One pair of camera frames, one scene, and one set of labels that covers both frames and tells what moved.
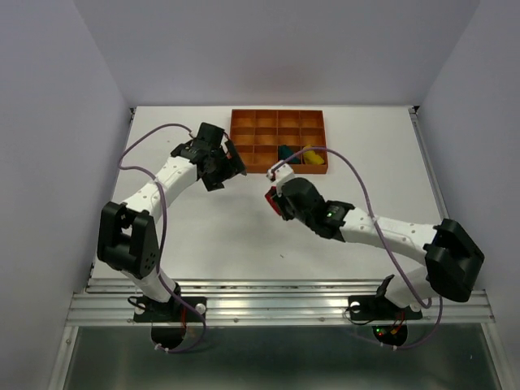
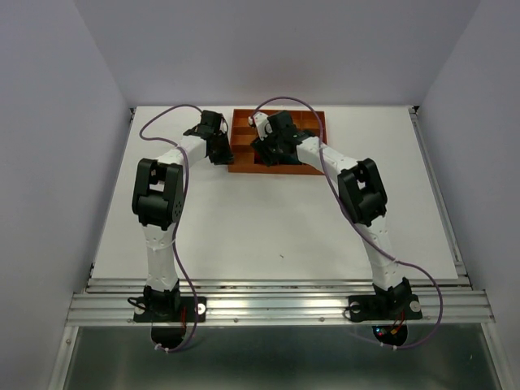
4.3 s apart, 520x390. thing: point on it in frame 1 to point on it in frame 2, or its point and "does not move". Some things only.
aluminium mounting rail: [270, 302] does not move
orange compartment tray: [267, 136] does not move
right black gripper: [284, 214] to [260, 146]
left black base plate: [173, 310] does not move
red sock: [271, 191] to [257, 158]
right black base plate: [376, 307] does not move
